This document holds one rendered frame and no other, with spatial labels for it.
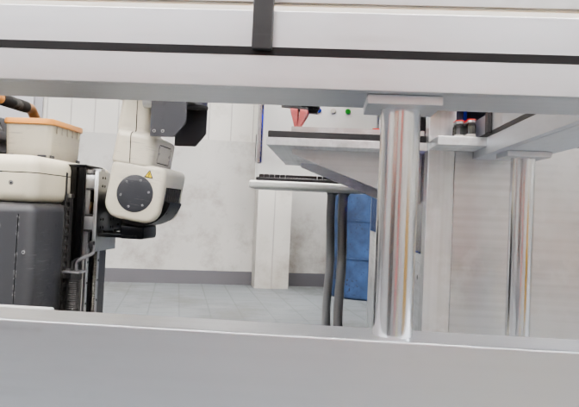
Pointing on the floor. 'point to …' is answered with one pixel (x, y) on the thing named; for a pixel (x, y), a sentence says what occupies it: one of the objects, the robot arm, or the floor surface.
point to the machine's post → (438, 205)
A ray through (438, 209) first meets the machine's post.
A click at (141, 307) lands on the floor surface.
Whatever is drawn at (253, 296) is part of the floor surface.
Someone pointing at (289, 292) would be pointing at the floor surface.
